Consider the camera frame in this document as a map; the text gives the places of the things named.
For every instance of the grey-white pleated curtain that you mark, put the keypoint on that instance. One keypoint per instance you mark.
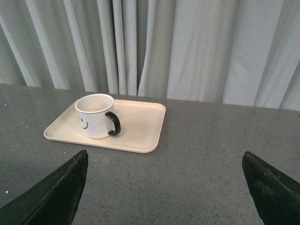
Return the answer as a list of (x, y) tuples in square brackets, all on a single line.
[(240, 52)]

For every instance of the white smiley mug black handle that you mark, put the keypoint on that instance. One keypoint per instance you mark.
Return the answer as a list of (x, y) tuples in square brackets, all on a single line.
[(97, 117)]

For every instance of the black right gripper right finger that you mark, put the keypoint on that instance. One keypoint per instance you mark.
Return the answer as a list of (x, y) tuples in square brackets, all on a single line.
[(276, 196)]

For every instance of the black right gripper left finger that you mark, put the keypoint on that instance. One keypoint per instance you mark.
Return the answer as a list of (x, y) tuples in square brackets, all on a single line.
[(52, 201)]

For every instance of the beige rectangular tray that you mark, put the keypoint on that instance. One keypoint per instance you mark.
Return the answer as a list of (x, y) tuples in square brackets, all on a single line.
[(141, 124)]

